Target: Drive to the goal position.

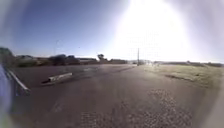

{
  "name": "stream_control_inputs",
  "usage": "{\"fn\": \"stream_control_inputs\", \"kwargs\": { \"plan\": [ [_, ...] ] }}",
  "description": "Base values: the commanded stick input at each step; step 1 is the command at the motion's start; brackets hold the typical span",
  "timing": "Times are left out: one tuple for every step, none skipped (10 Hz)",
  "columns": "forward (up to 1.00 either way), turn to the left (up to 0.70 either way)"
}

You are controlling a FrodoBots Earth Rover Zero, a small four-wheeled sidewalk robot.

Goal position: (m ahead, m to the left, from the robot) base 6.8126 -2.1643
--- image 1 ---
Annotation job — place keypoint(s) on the thin utility pole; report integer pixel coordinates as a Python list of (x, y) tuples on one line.
[(138, 57)]

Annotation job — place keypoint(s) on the grey asphalt path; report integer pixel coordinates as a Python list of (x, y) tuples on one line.
[(113, 96)]

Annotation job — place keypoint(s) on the distant row of trees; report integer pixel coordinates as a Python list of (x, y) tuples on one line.
[(63, 60)]

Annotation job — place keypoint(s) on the dry grass ground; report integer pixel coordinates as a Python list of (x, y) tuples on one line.
[(190, 72)]

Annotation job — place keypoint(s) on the dark bush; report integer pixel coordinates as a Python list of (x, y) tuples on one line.
[(6, 56)]

